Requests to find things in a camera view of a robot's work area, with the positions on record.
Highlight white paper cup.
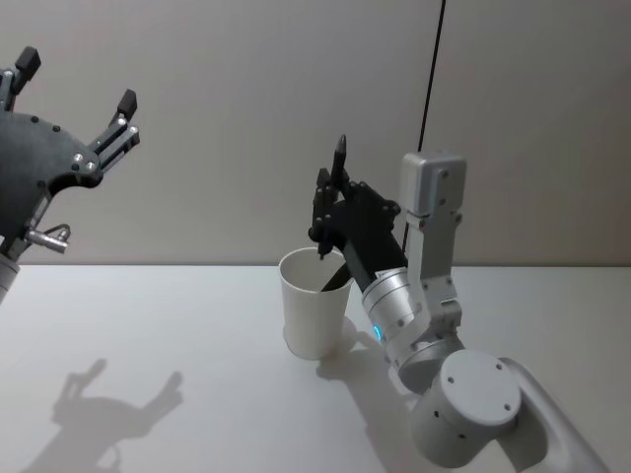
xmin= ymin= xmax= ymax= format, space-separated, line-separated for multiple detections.
xmin=277 ymin=246 xmax=355 ymax=361

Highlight thin cable with silver plug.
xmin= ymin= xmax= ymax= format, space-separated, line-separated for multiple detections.
xmin=25 ymin=223 xmax=73 ymax=253

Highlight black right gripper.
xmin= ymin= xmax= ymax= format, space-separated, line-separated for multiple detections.
xmin=307 ymin=167 xmax=410 ymax=298

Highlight thin black hanging cable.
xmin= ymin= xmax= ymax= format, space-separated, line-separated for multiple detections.
xmin=400 ymin=0 xmax=448 ymax=250

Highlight black pen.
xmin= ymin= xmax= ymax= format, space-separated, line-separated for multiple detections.
xmin=316 ymin=133 xmax=350 ymax=261

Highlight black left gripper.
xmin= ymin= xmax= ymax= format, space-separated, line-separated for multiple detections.
xmin=0 ymin=45 xmax=142 ymax=258

